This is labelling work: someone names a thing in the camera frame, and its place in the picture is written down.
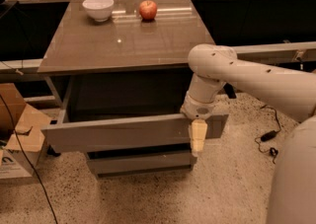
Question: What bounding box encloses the black floor cable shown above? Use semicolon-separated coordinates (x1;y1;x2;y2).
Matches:
0;95;58;224

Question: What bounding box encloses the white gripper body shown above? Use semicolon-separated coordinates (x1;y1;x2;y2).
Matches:
180;94;214;120

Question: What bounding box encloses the grey top drawer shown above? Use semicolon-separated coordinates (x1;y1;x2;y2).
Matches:
40;75;229;154

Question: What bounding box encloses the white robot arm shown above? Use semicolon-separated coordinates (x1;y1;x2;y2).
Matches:
181;44;316;224

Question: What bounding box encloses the red apple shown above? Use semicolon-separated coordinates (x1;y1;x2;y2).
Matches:
139;0;157;21

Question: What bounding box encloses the open cardboard box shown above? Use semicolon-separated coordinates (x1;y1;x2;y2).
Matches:
0;83;51;179

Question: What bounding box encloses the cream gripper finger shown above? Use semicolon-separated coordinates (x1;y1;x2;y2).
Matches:
189;119;207;153

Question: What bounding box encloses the black power adapter with cable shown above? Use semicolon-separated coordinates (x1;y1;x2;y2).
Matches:
254;105;281;163

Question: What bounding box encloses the white ceramic bowl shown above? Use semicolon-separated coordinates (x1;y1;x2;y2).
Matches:
82;0;115;22

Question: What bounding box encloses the grey drawer cabinet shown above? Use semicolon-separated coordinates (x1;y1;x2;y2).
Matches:
37;0;225;179

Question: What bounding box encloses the grey drawer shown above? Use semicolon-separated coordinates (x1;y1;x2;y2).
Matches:
87;150;197;175
40;75;229;154

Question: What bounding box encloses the grey bottom drawer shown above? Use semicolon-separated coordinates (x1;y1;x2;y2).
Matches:
87;150;197;175

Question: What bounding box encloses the black stand leg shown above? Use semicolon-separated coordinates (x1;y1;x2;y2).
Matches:
46;145;61;157

